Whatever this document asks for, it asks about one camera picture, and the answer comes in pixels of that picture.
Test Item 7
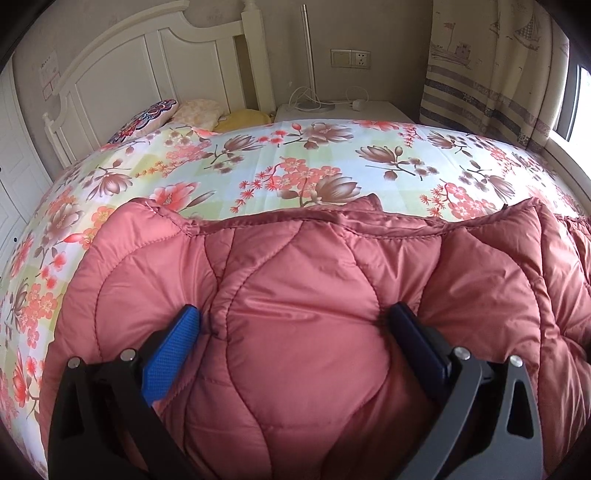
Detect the white wooden headboard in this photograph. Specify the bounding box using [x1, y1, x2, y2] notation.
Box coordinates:
[43, 0, 276, 163]

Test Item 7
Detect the white cable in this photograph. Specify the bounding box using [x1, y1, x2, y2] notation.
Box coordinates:
[288, 85, 366, 112]

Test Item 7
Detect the dark framed window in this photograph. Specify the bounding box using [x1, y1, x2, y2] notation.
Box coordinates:
[551, 64, 591, 149]

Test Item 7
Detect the yellow pillow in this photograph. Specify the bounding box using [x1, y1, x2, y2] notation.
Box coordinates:
[214, 109, 273, 135]

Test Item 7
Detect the white wardrobe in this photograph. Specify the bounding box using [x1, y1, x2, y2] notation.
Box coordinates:
[0, 60, 54, 287]

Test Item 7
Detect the beige window sill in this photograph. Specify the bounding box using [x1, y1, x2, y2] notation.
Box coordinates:
[544, 133, 591, 206]

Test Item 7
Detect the cream pillow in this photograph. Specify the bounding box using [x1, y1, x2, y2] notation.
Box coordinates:
[173, 98, 225, 130]

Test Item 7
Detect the pink quilted jacket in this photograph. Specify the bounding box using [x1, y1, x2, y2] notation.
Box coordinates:
[39, 194, 591, 480]

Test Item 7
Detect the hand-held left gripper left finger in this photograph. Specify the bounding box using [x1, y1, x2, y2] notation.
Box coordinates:
[48, 303, 202, 480]

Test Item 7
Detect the slim silver desk lamp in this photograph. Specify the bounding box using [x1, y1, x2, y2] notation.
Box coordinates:
[295, 4, 339, 112]

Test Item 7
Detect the white nightstand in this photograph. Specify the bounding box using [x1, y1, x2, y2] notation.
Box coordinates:
[274, 100, 417, 126]

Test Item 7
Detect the patterned embroidered pillow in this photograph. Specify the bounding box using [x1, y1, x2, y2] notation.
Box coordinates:
[107, 98, 180, 144]

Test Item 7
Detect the wall socket plate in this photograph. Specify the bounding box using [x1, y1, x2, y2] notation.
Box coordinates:
[329, 47, 372, 70]

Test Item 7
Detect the paper notice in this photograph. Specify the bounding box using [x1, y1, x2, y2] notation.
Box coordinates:
[39, 51, 61, 100]

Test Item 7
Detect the floral bed sheet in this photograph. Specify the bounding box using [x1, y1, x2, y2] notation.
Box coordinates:
[0, 118, 591, 480]

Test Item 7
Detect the printed beige curtain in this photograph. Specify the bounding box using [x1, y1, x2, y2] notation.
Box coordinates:
[418, 0, 574, 149]

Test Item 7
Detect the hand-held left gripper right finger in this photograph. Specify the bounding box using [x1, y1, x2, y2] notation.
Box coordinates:
[387, 302, 546, 480]

